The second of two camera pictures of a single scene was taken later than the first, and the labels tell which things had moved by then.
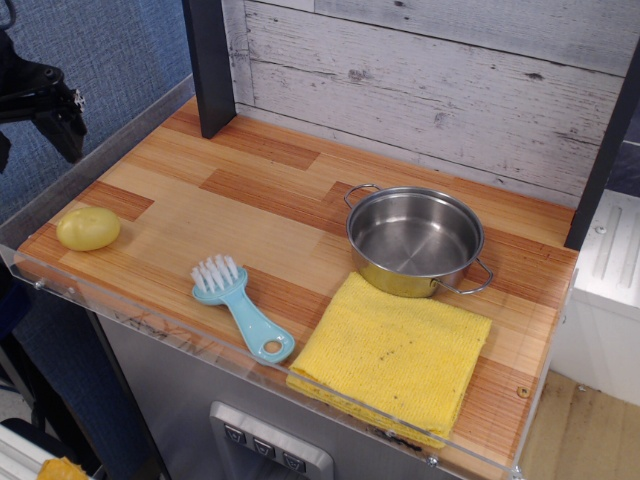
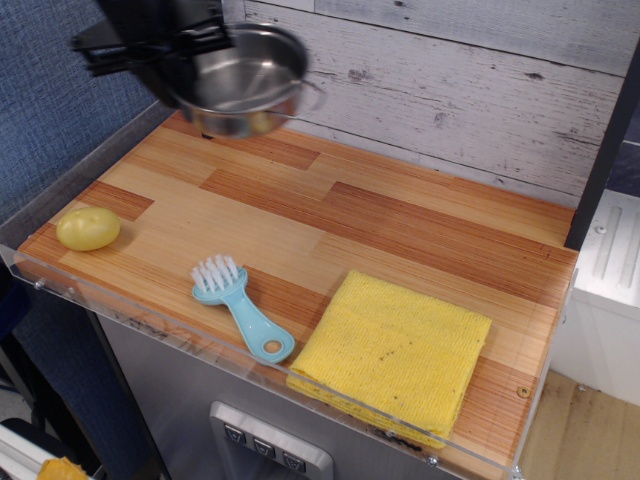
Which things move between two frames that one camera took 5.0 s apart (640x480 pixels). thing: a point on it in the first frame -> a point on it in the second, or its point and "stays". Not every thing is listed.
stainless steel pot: x=407 y=241 -> x=251 y=85
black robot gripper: x=41 y=94 -> x=158 y=40
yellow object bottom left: x=60 y=468 stays
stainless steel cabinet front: x=172 y=388 stays
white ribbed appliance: x=598 y=340 stays
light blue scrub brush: x=219 y=280 stays
